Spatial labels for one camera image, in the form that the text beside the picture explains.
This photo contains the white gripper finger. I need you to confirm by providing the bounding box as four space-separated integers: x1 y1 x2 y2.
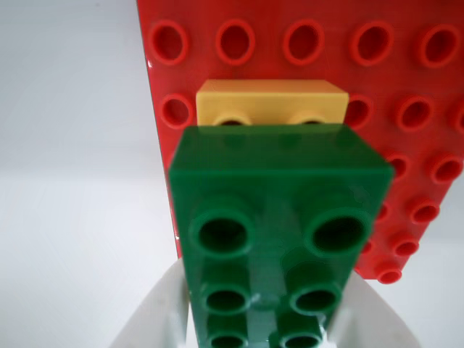
324 277 432 348
108 262 199 348

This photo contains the green lego brick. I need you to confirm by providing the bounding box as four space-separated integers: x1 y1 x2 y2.
168 123 396 348

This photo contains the yellow lego brick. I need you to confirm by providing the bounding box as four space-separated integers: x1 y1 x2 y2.
195 79 349 127

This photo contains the red lego baseplate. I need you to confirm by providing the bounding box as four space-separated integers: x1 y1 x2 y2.
136 0 464 284

